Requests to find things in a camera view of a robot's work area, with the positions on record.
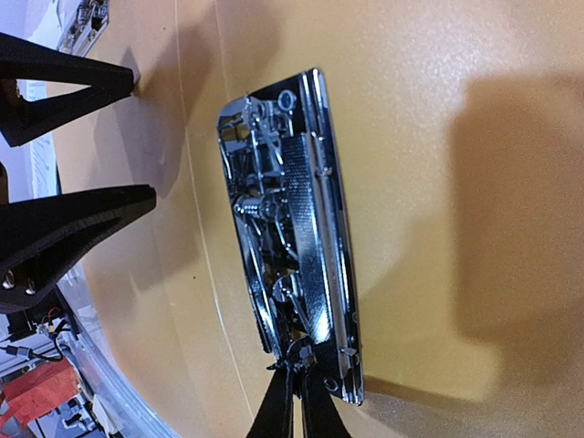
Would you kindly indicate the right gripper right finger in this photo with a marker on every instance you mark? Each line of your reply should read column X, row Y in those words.
column 320, row 417

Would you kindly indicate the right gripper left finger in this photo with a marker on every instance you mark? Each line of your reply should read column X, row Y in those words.
column 274, row 418

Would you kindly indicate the chrome folder spring clip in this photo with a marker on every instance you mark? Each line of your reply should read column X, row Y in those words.
column 285, row 189

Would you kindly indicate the orange file folder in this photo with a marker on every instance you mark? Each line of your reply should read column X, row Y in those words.
column 459, row 127

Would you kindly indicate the chrome side folder clip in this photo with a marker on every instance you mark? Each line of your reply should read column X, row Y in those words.
column 83, row 24

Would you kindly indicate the stack of printed papers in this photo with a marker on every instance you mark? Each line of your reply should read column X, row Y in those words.
column 43, row 159

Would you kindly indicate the aluminium front rail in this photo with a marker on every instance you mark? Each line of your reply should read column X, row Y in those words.
column 116, row 404

